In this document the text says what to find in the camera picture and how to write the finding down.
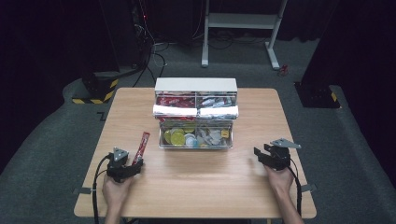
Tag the clear organizer box white lid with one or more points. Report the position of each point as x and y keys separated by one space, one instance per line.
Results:
x=196 y=84

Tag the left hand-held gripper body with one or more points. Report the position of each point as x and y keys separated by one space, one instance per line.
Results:
x=116 y=169

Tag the black base yellow striped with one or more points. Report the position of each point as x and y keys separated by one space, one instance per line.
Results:
x=98 y=90

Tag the grey tape piece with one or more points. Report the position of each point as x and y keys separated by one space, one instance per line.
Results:
x=308 y=187
x=83 y=190

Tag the person's left hand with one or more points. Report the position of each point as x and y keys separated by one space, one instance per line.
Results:
x=113 y=193

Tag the pile of silver sachets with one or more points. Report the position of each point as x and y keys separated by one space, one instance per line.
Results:
x=214 y=101

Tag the small yellow square packet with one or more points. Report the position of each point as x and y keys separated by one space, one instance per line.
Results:
x=225 y=134

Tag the white round capsule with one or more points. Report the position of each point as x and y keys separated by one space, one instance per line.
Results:
x=190 y=140

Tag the flat black base plate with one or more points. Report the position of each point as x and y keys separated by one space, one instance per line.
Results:
x=316 y=95

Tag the long red stick sachet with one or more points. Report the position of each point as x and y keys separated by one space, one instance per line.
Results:
x=141 y=147

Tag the large yellow round capsule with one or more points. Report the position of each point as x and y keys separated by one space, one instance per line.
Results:
x=177 y=139

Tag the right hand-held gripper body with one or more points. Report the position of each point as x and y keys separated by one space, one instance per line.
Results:
x=279 y=158

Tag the small red floor object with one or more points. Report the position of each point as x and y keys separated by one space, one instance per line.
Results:
x=283 y=70

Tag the dark equipment rack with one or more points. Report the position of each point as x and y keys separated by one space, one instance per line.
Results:
x=140 y=31

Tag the heap of grey packets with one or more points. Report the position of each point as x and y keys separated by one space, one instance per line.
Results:
x=210 y=137

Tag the small yellow round capsule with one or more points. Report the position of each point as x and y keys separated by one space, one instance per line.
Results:
x=167 y=137

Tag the pile of red sachets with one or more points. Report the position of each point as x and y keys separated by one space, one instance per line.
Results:
x=176 y=101

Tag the person's right hand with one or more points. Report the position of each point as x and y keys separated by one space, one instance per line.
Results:
x=280 y=180

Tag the white metal stand frame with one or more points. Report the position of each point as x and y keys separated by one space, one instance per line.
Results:
x=239 y=21

